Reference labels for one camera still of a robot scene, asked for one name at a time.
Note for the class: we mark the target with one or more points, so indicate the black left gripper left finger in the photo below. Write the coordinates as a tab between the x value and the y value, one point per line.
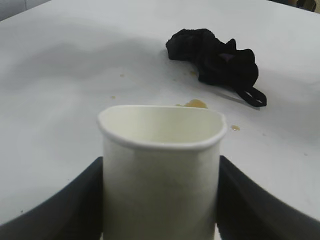
62	215

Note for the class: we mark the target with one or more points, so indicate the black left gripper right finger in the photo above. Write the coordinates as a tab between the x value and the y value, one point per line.
250	212

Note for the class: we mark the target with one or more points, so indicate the white paper cup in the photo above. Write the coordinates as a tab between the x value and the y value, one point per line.
160	187

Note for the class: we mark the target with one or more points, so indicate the small yellow liquid droplet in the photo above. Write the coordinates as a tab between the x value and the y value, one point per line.
235	128

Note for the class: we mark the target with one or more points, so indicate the yellow liquid spill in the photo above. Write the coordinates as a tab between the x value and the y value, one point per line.
195	103

